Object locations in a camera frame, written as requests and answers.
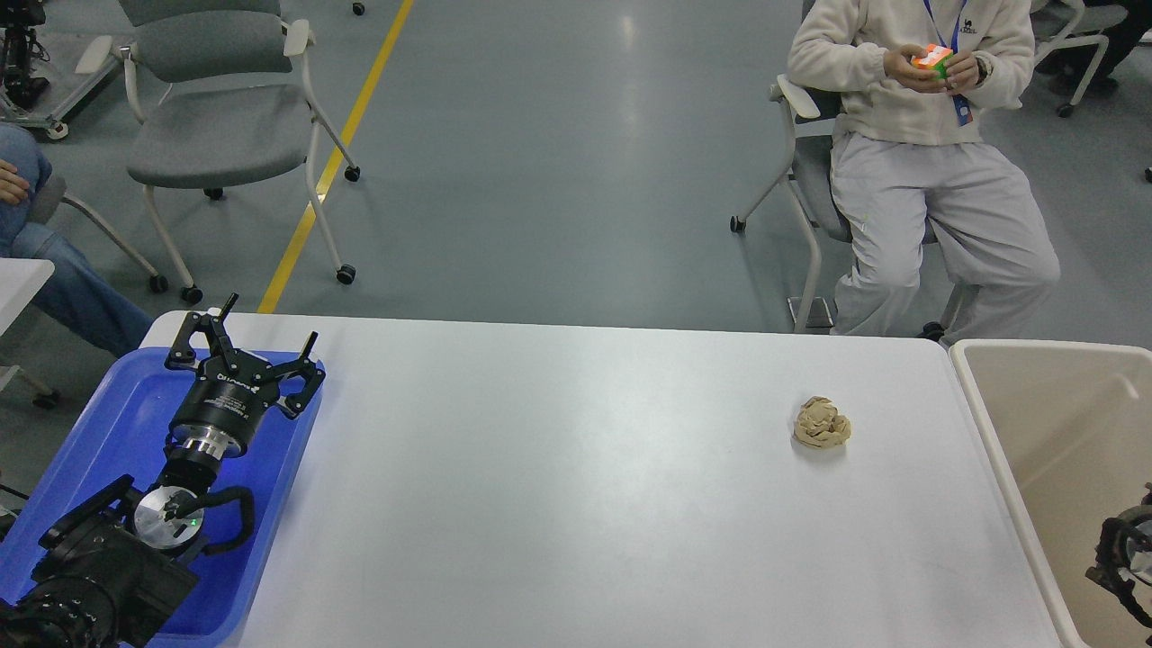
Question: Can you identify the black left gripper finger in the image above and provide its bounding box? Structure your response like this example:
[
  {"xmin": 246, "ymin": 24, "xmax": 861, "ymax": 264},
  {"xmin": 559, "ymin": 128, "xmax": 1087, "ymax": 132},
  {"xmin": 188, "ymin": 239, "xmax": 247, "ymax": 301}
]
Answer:
[
  {"xmin": 268, "ymin": 331, "xmax": 328, "ymax": 421},
  {"xmin": 166, "ymin": 292, "xmax": 242, "ymax": 372}
]

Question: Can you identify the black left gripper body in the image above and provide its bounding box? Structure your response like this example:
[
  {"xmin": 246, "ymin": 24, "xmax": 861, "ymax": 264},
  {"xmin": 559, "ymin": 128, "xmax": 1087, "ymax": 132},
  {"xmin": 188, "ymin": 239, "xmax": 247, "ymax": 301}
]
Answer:
[{"xmin": 169, "ymin": 351, "xmax": 300, "ymax": 459}]

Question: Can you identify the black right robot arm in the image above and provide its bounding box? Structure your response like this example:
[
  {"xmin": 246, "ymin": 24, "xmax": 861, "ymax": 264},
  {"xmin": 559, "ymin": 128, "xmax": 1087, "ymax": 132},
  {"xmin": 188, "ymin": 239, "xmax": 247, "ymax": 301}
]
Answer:
[{"xmin": 1084, "ymin": 493, "xmax": 1151, "ymax": 628}]

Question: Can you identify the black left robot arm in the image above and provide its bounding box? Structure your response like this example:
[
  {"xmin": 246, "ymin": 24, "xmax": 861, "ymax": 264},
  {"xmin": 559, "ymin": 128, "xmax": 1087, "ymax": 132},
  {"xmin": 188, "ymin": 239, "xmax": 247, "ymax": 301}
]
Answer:
[{"xmin": 3, "ymin": 302, "xmax": 328, "ymax": 647}]

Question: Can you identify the blue plastic tray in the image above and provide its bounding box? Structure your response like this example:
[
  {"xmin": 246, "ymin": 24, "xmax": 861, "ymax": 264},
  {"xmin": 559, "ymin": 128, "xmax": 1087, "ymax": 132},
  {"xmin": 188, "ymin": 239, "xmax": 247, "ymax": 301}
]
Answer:
[{"xmin": 1, "ymin": 347, "xmax": 323, "ymax": 647}]

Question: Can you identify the person in blue jeans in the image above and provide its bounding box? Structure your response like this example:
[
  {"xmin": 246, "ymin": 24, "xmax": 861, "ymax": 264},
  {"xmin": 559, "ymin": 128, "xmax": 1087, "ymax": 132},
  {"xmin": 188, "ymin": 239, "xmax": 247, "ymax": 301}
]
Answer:
[{"xmin": 0, "ymin": 125, "xmax": 154, "ymax": 357}]

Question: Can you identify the white side table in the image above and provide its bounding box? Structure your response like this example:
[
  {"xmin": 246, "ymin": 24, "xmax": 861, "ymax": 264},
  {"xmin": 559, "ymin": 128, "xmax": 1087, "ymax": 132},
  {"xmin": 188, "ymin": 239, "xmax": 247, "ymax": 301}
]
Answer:
[{"xmin": 1, "ymin": 258, "xmax": 54, "ymax": 336}]

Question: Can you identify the grey chair at left edge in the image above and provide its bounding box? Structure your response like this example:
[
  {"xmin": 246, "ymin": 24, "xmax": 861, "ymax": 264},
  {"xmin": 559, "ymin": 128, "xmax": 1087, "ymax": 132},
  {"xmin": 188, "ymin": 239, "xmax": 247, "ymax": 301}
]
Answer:
[{"xmin": 26, "ymin": 175, "xmax": 170, "ymax": 294}]

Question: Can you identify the grey office chair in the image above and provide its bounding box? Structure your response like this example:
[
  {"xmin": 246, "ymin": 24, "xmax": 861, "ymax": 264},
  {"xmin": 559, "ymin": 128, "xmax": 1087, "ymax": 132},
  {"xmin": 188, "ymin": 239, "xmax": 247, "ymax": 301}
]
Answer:
[{"xmin": 118, "ymin": 1, "xmax": 361, "ymax": 306}]

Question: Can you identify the equipment cart top left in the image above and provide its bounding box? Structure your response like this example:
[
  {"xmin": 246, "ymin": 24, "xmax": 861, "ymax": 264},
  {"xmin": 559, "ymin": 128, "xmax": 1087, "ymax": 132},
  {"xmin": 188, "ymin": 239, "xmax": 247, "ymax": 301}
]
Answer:
[{"xmin": 0, "ymin": 0, "xmax": 118, "ymax": 140}]

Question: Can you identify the crumpled brown paper ball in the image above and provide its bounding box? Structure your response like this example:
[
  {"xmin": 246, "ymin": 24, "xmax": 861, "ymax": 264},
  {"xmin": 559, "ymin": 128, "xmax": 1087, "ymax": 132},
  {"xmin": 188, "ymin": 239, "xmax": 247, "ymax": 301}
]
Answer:
[{"xmin": 791, "ymin": 395, "xmax": 852, "ymax": 449}]

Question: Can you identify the grey chair under seated person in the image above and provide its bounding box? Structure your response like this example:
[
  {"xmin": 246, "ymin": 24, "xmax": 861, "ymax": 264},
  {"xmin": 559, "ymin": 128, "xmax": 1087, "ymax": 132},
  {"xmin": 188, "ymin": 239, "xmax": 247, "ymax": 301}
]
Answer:
[{"xmin": 732, "ymin": 74, "xmax": 973, "ymax": 334}]

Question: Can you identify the seated person in cream jacket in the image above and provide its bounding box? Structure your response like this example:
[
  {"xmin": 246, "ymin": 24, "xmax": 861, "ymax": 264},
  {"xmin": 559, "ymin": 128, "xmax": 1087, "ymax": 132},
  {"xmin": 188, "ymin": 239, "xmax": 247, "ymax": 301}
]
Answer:
[{"xmin": 787, "ymin": 1, "xmax": 1061, "ymax": 345}]

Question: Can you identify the colourful puzzle cube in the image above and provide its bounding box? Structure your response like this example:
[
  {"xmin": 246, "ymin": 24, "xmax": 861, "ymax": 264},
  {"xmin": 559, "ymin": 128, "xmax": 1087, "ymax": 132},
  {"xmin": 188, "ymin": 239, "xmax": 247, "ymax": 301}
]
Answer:
[{"xmin": 910, "ymin": 42, "xmax": 954, "ymax": 80}]

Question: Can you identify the beige plastic bin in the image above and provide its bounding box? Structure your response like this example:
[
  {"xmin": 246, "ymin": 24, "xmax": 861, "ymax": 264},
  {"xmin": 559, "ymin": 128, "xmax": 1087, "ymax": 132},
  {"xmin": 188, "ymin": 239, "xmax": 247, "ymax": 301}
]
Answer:
[{"xmin": 949, "ymin": 340, "xmax": 1151, "ymax": 647}]

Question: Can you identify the white chair top right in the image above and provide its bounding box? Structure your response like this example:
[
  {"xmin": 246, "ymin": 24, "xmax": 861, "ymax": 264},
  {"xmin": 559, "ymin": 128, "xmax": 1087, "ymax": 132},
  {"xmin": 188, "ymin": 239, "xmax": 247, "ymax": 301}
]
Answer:
[{"xmin": 1030, "ymin": 1, "xmax": 1127, "ymax": 118}]

